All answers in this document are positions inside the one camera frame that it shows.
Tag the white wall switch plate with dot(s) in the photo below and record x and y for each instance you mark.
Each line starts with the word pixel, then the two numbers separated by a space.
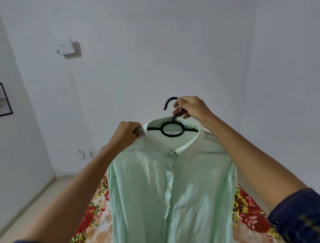
pixel 94 154

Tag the person's left forearm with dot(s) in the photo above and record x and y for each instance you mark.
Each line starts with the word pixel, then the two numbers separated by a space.
pixel 75 192

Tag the black framed picture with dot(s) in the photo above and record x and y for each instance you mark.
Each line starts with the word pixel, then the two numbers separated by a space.
pixel 4 100

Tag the person's left hand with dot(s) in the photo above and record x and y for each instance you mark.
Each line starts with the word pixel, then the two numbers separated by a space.
pixel 123 137

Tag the white wall socket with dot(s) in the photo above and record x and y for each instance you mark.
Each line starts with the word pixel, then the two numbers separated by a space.
pixel 82 154

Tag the black plastic clothes hanger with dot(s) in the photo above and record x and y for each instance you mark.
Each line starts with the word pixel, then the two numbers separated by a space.
pixel 153 129

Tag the mint green button shirt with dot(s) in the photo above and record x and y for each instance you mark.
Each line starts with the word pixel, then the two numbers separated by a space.
pixel 155 190

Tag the person's right fingers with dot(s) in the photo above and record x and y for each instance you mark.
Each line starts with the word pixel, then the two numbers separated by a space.
pixel 180 102

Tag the person's right forearm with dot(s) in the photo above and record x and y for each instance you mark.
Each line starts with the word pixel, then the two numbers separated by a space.
pixel 250 165

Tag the person's right hand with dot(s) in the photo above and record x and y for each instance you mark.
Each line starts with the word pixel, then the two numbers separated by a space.
pixel 197 109

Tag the floral bed sheet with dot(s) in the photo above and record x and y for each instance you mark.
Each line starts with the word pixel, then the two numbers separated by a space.
pixel 250 215

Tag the white wall-mounted box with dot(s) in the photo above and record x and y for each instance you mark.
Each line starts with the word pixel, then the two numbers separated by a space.
pixel 67 47

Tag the person's left thumb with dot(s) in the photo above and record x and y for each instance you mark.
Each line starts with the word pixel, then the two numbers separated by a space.
pixel 140 133

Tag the dark blue denim sleeve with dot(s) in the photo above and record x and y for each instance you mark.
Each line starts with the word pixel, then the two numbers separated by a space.
pixel 297 217

